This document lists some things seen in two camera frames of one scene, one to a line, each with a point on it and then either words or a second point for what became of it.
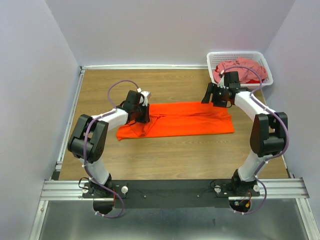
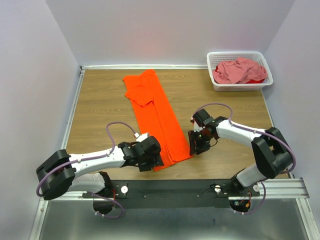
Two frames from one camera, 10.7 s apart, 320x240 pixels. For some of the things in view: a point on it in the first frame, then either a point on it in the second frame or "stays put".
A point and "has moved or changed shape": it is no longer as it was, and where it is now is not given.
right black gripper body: [219, 96] → [203, 136]
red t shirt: [255, 81] stays put
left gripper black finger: [146, 113] → [157, 160]
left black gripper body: [138, 116] → [146, 163]
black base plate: [171, 193] stays put
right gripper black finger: [210, 90] → [194, 143]
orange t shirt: [179, 119] has moved or changed shape
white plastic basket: [214, 58] stays put
